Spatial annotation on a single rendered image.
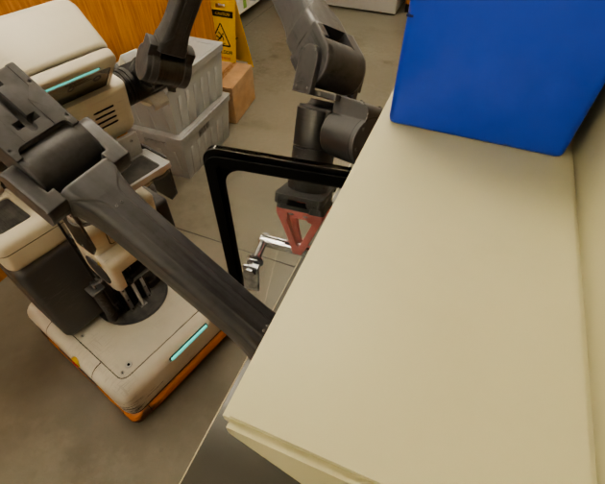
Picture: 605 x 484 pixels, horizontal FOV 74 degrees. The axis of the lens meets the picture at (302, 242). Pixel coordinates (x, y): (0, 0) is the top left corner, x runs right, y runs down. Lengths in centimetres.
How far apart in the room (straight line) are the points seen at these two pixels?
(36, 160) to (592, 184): 46
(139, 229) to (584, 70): 39
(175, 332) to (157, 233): 120
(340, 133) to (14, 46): 64
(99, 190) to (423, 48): 35
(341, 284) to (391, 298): 2
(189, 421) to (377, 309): 164
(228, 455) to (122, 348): 101
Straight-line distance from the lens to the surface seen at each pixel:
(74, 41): 95
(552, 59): 24
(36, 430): 200
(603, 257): 20
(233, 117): 315
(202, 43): 275
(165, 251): 45
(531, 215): 22
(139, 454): 180
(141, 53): 102
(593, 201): 23
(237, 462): 73
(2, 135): 50
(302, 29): 55
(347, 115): 48
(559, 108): 25
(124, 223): 46
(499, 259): 20
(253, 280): 58
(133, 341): 167
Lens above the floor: 165
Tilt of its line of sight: 48 degrees down
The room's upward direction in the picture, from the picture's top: straight up
